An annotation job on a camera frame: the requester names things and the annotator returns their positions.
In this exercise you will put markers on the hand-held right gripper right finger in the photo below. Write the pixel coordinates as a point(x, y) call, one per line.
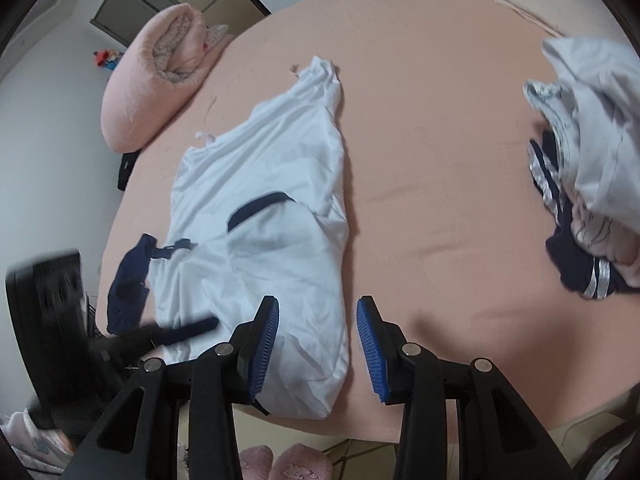
point(370, 350)

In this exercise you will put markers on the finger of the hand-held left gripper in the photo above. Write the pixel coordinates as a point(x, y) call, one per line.
point(185, 331)

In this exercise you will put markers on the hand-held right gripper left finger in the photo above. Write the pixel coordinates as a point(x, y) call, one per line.
point(265, 345)

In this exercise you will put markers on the white shirt with navy trim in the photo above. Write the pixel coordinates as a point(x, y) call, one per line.
point(280, 160)

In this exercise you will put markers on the person's left forearm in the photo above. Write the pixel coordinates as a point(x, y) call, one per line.
point(30, 440)

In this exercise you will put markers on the pink fuzzy slipper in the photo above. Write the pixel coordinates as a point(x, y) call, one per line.
point(302, 462)
point(256, 462)

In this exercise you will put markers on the black case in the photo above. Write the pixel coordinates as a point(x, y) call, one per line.
point(126, 170)

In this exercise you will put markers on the navy skirt with silver stripes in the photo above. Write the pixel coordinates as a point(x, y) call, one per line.
point(565, 255)

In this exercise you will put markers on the rolled pink quilt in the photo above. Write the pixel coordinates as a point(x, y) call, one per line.
point(135, 100)

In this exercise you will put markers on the pale pink printed garment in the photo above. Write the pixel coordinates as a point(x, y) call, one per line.
point(600, 240)

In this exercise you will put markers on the red toy figure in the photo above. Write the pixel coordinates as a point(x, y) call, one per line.
point(107, 59)

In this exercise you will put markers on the light printed garment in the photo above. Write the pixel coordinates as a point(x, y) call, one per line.
point(550, 97)

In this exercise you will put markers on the grey door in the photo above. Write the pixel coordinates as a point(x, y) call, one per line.
point(130, 5)

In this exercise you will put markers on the beige cabinet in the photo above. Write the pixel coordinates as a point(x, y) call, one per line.
point(225, 5)

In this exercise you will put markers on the pale white crumpled garment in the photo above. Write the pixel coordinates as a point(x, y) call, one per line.
point(605, 110)

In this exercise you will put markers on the beige knitted pillow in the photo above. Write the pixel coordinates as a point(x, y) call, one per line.
point(575, 5)

